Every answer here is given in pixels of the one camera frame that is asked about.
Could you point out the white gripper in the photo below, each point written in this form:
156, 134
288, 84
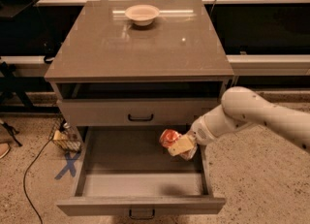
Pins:
201, 133

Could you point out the crushed orange soda can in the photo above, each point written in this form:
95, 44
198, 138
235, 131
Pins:
169, 137

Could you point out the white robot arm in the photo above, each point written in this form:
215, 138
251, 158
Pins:
240, 108

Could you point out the open grey middle drawer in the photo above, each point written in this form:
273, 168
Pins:
123, 168

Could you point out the grey drawer cabinet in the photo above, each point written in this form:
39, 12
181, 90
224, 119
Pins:
105, 56

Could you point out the blue tape cross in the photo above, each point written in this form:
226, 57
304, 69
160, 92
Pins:
70, 165

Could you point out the white paper bowl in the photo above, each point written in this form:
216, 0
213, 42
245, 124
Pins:
142, 15

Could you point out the black top drawer handle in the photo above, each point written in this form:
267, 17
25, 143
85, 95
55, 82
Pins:
133, 118

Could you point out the black drawer handle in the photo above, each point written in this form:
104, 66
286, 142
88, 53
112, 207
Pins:
133, 118
142, 213

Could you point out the black middle drawer handle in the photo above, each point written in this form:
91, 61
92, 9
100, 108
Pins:
142, 213

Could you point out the black wire basket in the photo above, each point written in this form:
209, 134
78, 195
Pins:
64, 137

